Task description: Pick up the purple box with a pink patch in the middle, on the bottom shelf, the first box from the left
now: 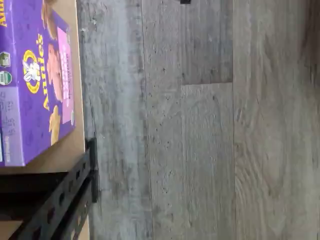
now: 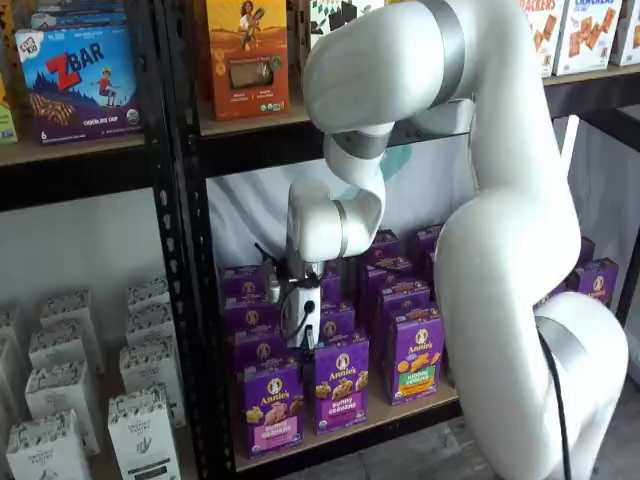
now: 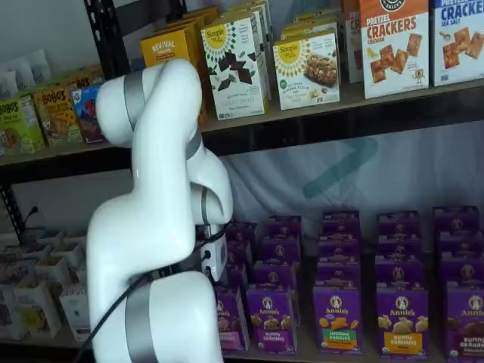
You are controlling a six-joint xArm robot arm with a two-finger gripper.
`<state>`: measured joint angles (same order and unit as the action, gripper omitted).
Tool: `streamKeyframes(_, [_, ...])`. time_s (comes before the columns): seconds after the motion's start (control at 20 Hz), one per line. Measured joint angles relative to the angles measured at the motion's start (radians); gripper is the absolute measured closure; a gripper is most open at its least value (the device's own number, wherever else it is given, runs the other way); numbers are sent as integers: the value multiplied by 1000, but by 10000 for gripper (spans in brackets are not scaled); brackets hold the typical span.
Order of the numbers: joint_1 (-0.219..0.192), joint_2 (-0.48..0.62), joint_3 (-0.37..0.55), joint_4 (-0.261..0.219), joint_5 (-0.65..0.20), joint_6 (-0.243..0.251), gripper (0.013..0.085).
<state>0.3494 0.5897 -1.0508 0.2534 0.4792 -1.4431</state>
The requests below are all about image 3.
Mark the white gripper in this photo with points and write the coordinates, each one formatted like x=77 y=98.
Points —
x=215 y=259

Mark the purple Annie's box pink patch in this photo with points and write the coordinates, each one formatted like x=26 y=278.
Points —
x=239 y=252
x=242 y=231
x=237 y=276
x=234 y=321

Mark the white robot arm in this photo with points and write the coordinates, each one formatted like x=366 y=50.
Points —
x=159 y=151

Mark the purple Annie's box violet patch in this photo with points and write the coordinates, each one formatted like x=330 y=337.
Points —
x=275 y=273
x=284 y=226
x=271 y=321
x=280 y=249

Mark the purple Annie's box green patch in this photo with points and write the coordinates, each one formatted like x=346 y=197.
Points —
x=338 y=249
x=337 y=321
x=340 y=223
x=338 y=272

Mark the white carton box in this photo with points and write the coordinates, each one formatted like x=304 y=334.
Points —
x=38 y=306
x=75 y=314
x=11 y=317
x=53 y=272

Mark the Simple Mills sweet thins box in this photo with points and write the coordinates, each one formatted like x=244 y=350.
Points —
x=257 y=3
x=234 y=98
x=242 y=9

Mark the purple Annie's box yellow patch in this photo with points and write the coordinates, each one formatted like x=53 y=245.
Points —
x=402 y=321
x=399 y=246
x=399 y=223
x=400 y=271

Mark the blue Z Bar box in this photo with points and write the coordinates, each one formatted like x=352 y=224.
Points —
x=85 y=113

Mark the Simple Mills cookie box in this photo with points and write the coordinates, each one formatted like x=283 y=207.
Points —
x=306 y=75

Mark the orange Bobo's box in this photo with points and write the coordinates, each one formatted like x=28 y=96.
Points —
x=56 y=117
x=81 y=79

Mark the orange Revival box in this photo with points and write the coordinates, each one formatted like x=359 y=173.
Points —
x=196 y=19
x=162 y=45

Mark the green Bobo's box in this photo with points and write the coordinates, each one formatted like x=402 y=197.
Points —
x=19 y=128

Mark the purple Annie's box brown patch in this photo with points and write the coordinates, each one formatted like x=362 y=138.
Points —
x=461 y=244
x=463 y=269
x=467 y=321
x=455 y=218

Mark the Simple Mills yellow bar box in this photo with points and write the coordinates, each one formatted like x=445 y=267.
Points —
x=310 y=29
x=314 y=19

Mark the orange pretzel crackers cheddar box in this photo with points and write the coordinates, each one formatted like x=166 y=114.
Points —
x=351 y=45
x=395 y=56

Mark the blue pretzel crackers box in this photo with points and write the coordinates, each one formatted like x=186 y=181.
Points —
x=459 y=45

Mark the black power plug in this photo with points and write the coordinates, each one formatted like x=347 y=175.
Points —
x=33 y=211

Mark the white backdrop sheet teal logo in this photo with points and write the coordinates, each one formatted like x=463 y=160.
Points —
x=416 y=170

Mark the white pouch bag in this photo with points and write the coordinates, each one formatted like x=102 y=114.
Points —
x=38 y=68
x=7 y=86
x=20 y=75

